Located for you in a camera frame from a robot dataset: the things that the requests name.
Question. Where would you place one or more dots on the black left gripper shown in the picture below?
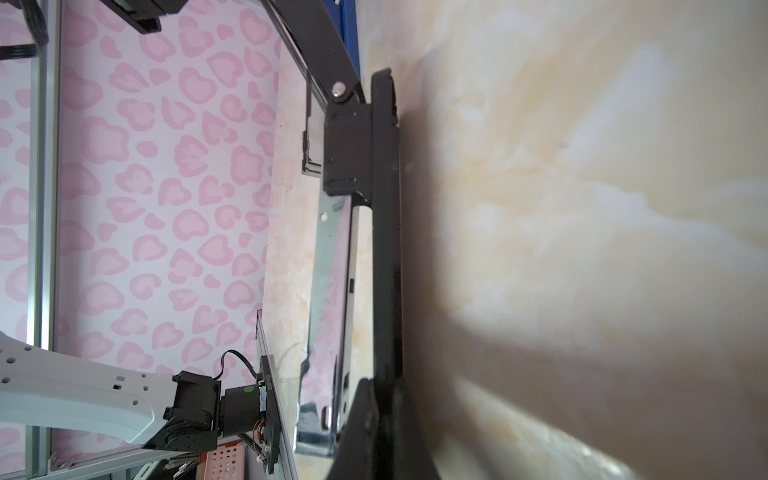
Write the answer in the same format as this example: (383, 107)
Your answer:
(144, 15)

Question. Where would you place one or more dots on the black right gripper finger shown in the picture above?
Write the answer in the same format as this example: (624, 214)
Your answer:
(382, 438)

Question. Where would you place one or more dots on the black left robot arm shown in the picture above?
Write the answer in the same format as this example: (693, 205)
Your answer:
(136, 171)

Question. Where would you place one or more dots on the aluminium frame corner post left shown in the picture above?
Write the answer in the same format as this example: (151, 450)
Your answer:
(43, 183)

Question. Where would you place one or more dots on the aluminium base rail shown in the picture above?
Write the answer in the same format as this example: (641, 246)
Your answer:
(115, 464)

